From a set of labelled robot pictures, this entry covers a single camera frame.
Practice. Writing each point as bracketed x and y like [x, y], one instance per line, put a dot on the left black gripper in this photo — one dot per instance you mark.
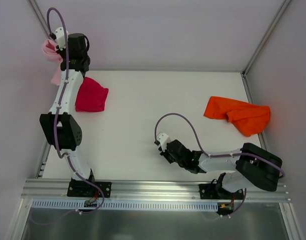
[62, 53]

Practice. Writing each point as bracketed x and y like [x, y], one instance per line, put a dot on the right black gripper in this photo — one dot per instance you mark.
[166, 152]

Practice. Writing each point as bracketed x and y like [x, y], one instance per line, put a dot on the pink t shirt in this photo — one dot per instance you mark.
[49, 51]

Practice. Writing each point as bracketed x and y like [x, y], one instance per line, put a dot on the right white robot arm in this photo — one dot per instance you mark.
[250, 166]

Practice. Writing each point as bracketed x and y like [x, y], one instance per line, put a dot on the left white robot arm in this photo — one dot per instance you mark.
[59, 126]

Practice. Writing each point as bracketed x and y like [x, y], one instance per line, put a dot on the red t shirt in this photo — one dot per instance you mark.
[91, 96]

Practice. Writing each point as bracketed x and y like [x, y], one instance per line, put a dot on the orange t shirt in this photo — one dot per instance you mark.
[249, 119]

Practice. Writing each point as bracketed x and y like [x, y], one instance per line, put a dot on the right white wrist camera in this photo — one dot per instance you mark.
[162, 139]

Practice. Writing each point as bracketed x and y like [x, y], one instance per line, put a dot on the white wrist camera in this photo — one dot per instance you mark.
[162, 139]
[60, 36]

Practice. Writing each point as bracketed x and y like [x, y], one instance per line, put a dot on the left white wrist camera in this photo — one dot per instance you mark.
[60, 36]

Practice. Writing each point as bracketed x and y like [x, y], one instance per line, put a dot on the aluminium front rail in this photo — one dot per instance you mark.
[147, 191]

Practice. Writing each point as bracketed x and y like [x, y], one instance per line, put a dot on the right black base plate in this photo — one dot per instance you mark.
[210, 191]

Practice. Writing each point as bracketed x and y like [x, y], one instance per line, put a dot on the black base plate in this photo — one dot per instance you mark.
[102, 188]
[210, 191]

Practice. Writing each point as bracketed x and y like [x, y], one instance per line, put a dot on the left aluminium frame post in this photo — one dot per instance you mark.
[45, 24]

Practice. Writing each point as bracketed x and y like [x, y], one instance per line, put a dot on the aluminium frame post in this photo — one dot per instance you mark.
[264, 40]
[45, 24]

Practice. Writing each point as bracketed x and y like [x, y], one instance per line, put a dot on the right aluminium side rail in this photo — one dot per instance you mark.
[248, 91]

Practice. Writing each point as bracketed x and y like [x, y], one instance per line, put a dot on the aluminium side rail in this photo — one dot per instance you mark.
[46, 146]
[248, 91]

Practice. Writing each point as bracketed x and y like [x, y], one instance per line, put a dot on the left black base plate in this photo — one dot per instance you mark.
[102, 188]

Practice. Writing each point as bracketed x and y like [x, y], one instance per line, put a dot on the left aluminium side rail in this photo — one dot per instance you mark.
[46, 146]

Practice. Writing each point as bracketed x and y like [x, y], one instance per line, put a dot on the right aluminium frame post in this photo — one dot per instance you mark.
[264, 40]

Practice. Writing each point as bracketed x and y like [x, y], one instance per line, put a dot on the white slotted cable duct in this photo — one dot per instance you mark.
[125, 205]

